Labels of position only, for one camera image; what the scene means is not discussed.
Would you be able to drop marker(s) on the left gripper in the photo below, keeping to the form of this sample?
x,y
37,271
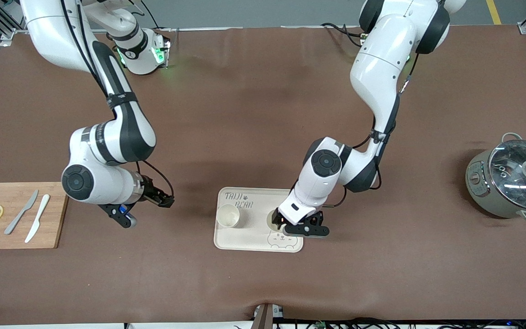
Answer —
x,y
277,222

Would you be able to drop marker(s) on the green electric cooking pot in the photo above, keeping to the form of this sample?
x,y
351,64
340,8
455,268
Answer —
x,y
477,187

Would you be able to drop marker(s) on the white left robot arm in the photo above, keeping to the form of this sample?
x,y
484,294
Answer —
x,y
381,59

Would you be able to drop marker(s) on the white IKEA cup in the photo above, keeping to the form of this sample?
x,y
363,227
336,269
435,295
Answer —
x,y
270,221
228,215

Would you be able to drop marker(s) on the aluminium table edge rail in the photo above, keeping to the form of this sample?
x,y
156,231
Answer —
x,y
217,29

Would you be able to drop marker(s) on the metal table edge bracket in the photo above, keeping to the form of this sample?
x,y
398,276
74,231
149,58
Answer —
x,y
263,317

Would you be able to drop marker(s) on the glass pot lid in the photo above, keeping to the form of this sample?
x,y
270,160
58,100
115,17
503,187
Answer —
x,y
514,178

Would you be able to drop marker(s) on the wooden cutting board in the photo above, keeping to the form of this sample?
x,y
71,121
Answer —
x,y
57,219

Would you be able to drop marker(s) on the white plastic knife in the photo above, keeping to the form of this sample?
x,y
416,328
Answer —
x,y
38,219

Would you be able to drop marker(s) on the grey plastic knife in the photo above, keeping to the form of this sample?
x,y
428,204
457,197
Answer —
x,y
21,212

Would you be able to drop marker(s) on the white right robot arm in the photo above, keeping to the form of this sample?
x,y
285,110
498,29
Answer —
x,y
107,141

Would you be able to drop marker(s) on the cream bear print tray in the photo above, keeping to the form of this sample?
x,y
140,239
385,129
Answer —
x,y
244,237

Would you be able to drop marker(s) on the brown table mat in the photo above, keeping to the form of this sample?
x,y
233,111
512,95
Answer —
x,y
244,114

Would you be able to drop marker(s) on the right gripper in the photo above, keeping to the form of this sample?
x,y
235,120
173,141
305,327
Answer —
x,y
151,192

